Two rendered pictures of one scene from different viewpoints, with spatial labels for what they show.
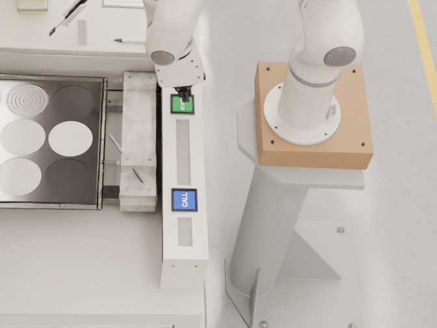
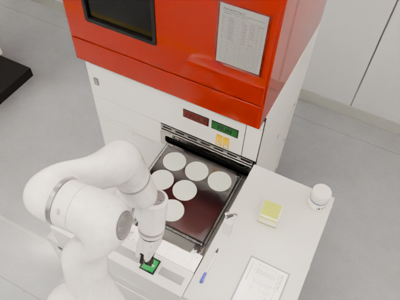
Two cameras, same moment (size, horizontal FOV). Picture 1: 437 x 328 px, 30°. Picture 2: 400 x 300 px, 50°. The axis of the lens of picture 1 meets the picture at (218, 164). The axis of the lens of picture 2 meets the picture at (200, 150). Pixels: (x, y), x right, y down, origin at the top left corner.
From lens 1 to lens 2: 1.67 m
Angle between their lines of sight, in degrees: 64
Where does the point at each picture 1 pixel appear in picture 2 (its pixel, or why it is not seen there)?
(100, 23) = (236, 248)
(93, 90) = (198, 234)
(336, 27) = (60, 290)
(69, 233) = not seen: hidden behind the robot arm
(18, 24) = (254, 205)
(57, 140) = (174, 203)
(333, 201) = not seen: outside the picture
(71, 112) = (188, 217)
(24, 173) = (162, 182)
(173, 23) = not seen: hidden behind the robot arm
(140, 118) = (168, 253)
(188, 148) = (119, 253)
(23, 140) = (182, 189)
